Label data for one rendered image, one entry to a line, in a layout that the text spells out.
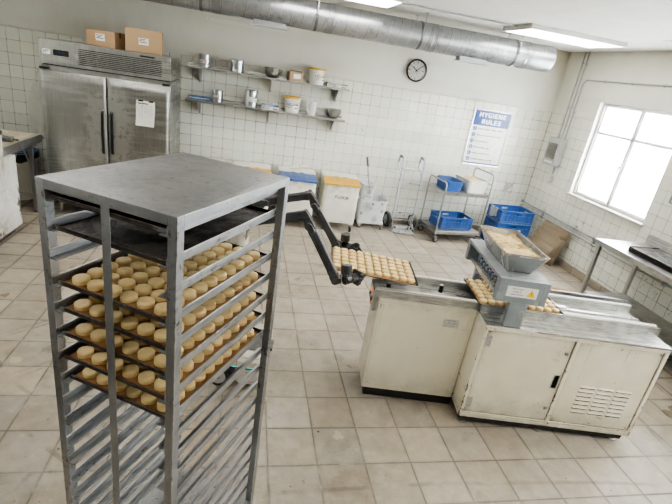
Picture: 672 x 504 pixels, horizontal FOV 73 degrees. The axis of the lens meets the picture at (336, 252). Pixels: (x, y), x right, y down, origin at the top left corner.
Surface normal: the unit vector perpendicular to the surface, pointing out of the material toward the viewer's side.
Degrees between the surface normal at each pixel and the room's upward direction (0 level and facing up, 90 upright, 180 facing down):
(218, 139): 90
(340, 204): 92
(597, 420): 91
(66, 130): 90
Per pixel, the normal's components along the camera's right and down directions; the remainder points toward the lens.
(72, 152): 0.17, 0.39
